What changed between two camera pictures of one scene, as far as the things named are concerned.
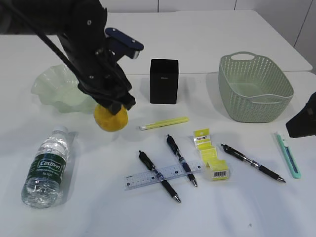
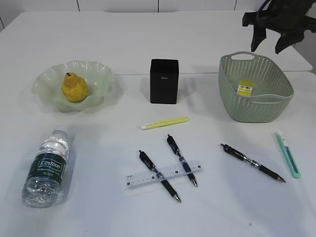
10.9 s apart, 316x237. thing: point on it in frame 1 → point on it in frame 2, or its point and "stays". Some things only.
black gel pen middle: [182, 160] stays
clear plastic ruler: [150, 177] stays
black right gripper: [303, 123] → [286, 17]
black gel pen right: [241, 156] stays
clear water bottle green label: [42, 188] stays
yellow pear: [108, 122] → [74, 88]
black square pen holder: [164, 77] stays
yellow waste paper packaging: [217, 169] → [245, 88]
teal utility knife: [289, 155] stays
